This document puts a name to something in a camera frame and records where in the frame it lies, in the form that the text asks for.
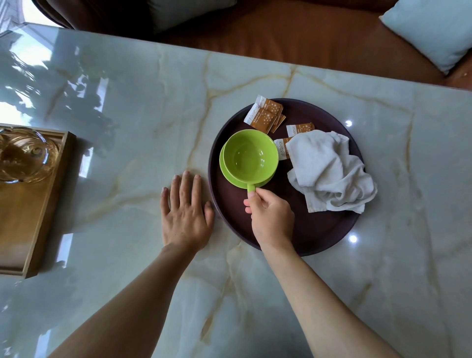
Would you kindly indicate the green saucer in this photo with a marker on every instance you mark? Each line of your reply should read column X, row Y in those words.
column 226, row 173

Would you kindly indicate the person's right forearm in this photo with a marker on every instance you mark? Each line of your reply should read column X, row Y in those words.
column 317, row 309

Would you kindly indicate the brown and white sugar packet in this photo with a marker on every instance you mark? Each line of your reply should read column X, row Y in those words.
column 282, row 147
column 260, row 120
column 271, row 105
column 281, row 121
column 300, row 129

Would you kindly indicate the green cup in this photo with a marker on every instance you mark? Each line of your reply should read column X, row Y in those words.
column 250, row 155

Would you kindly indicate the person's left middle finger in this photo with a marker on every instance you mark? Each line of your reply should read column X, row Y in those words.
column 186, row 188

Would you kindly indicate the person's left forearm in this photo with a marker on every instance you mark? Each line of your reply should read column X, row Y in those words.
column 136, row 309

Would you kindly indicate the wooden tray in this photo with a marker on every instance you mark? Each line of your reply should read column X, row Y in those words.
column 25, row 221

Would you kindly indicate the person's left little finger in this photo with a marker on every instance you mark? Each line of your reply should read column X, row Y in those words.
column 165, row 201

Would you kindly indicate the person's left thumb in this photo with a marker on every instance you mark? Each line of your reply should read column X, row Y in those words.
column 210, row 214

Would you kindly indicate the person's left hand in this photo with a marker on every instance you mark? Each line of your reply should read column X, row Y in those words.
column 186, row 221

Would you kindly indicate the brown leather sofa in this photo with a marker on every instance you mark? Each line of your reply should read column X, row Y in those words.
column 295, row 33

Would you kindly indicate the person's right thumb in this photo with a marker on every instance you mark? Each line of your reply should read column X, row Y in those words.
column 266, row 194

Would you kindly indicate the dark round tray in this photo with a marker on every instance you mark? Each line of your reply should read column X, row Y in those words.
column 324, row 232

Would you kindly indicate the clear glass vessel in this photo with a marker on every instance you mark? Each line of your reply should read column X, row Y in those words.
column 25, row 155

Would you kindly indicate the person's right hand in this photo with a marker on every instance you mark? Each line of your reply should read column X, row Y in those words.
column 273, row 223

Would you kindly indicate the white crumpled cloth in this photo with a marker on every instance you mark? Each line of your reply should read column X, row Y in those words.
column 328, row 169

